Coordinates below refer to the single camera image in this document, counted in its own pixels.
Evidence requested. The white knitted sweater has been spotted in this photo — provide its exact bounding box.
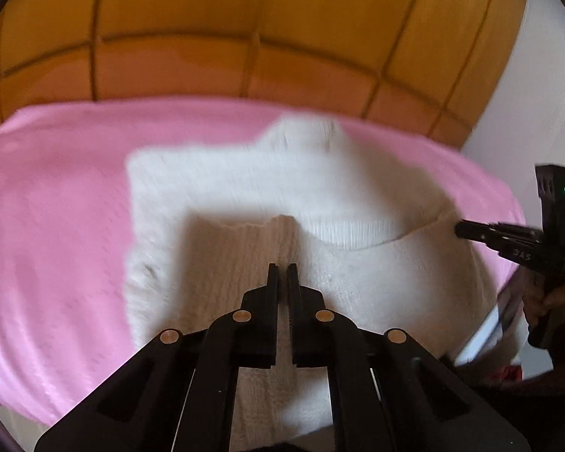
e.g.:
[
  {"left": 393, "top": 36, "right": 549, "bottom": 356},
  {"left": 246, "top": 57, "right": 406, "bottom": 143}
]
[{"left": 122, "top": 114, "right": 505, "bottom": 452}]

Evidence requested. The person's right hand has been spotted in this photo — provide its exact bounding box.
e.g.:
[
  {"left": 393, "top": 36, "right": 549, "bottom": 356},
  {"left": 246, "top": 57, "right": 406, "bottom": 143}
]
[{"left": 522, "top": 272, "right": 565, "bottom": 330}]

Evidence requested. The pink bedspread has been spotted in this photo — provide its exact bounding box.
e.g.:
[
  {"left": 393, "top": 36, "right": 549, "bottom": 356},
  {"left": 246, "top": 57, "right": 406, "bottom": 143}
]
[{"left": 0, "top": 98, "right": 525, "bottom": 425}]

